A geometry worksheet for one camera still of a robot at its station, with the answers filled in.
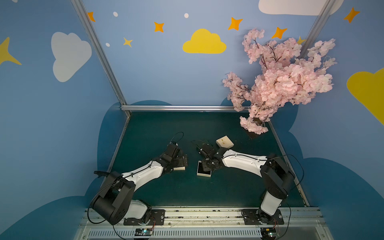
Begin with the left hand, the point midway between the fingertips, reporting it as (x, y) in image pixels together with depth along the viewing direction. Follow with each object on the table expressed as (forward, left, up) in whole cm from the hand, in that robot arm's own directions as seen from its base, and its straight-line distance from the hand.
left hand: (184, 159), depth 90 cm
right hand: (-2, -14, -2) cm, 15 cm away
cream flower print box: (+15, -27, -3) cm, 31 cm away
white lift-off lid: (-8, +2, +5) cm, 10 cm away
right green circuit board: (-36, -43, -5) cm, 56 cm away
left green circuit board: (-37, +18, -5) cm, 41 cm away
